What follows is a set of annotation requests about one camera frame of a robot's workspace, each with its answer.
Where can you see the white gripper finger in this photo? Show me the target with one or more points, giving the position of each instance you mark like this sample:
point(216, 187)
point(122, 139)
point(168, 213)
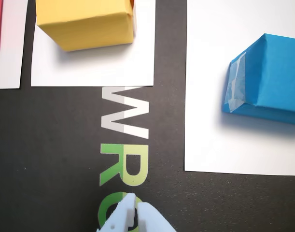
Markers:
point(149, 218)
point(120, 216)

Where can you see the blue paper box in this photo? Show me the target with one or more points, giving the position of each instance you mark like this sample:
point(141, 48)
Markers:
point(275, 79)

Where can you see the yellow paper box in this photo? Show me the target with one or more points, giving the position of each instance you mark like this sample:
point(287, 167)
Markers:
point(89, 26)

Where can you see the black printed mat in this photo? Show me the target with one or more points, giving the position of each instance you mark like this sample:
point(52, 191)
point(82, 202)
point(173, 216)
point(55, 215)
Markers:
point(41, 145)

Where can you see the white paper sheet marked HOME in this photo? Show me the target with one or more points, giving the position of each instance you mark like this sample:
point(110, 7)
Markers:
point(210, 108)

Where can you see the white paper sheet marked 1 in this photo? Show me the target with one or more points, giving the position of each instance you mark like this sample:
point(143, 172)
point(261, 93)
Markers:
point(101, 67)

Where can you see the white paper sheet marked 2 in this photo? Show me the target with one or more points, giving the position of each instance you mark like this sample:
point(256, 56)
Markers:
point(12, 67)

